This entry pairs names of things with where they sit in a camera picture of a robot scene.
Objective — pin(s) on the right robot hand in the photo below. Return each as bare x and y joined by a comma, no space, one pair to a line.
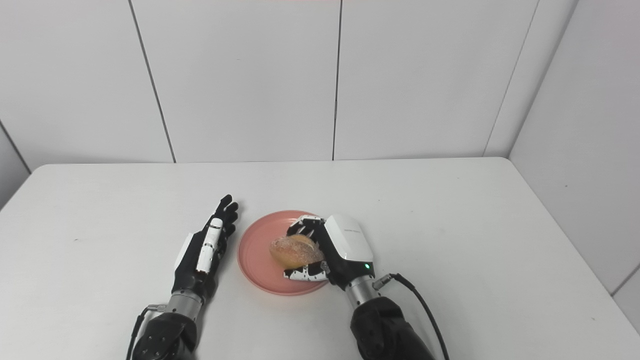
342,250

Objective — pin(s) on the pink plate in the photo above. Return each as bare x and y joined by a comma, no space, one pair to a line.
260,260

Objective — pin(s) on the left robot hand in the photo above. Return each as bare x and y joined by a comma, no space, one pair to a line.
202,255

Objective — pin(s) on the bread roll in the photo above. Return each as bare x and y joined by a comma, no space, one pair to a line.
296,251

